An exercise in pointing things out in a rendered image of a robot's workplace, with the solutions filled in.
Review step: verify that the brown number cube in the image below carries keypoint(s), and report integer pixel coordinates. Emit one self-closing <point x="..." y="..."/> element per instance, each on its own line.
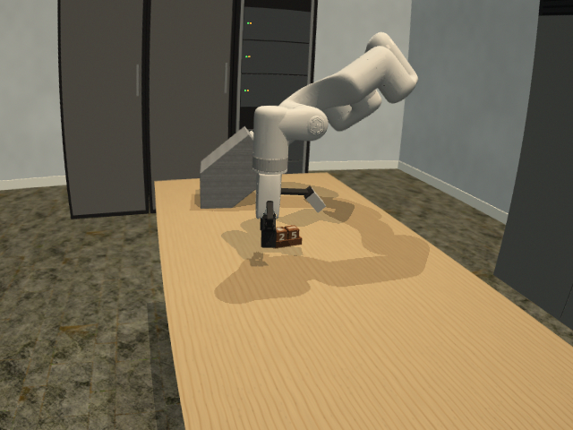
<point x="281" y="234"/>
<point x="292" y="232"/>

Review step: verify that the brown wooden tray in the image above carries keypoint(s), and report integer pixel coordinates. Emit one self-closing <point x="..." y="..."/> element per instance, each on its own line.
<point x="289" y="242"/>

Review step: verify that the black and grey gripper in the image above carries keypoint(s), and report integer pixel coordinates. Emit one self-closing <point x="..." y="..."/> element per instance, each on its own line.
<point x="268" y="192"/>

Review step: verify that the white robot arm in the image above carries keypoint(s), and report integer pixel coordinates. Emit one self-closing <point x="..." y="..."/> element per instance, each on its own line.
<point x="274" y="127"/>

